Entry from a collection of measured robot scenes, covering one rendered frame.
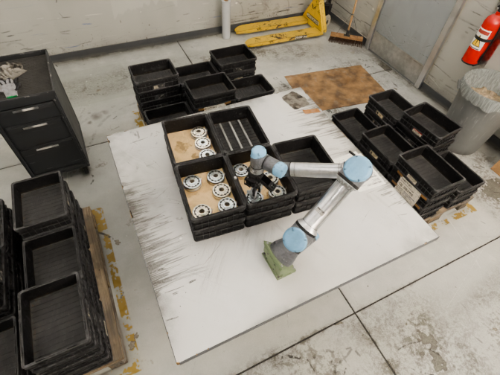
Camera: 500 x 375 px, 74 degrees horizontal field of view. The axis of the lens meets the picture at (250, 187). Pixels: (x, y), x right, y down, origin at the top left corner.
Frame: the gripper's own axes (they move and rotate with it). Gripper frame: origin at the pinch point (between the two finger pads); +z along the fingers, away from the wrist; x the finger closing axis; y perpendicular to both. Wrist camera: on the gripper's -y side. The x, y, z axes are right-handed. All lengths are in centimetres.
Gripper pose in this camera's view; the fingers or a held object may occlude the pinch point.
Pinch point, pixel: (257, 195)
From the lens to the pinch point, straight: 188.8
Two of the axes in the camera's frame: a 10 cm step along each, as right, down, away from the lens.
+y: -8.5, -4.4, 3.0
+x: -5.3, 6.4, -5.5
